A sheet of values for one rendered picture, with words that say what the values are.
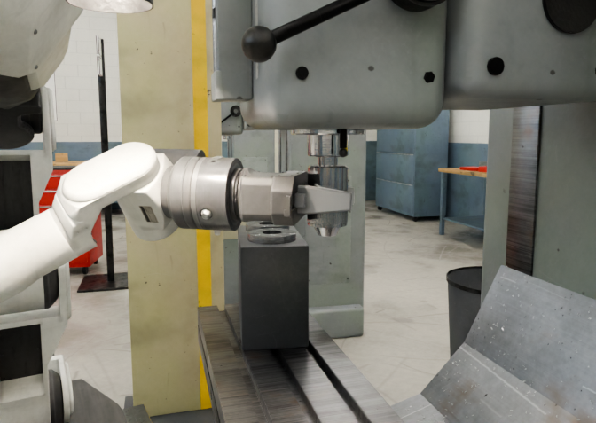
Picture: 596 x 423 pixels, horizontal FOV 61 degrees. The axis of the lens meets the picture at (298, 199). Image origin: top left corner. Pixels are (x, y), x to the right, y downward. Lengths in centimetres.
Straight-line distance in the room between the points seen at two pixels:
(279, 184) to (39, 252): 28
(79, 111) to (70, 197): 905
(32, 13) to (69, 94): 887
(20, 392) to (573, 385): 107
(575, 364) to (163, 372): 200
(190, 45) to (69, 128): 745
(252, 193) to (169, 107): 174
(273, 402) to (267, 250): 25
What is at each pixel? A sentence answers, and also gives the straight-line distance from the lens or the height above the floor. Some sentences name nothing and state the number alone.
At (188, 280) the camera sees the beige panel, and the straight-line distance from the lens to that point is 237.
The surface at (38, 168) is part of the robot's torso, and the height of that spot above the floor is 124.
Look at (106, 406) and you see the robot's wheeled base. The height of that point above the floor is 57.
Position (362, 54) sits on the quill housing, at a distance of 50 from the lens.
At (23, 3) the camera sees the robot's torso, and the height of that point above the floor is 148.
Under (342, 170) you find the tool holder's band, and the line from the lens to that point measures 58.
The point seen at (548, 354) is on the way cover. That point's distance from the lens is 81.
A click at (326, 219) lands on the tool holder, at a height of 121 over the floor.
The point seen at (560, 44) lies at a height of 139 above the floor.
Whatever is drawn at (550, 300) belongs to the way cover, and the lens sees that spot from 84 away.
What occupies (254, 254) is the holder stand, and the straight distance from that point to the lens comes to 89.
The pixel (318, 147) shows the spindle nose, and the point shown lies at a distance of 57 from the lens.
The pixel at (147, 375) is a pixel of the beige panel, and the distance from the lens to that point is 252.
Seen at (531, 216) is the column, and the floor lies 118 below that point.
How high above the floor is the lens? 130
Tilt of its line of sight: 7 degrees down
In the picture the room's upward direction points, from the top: straight up
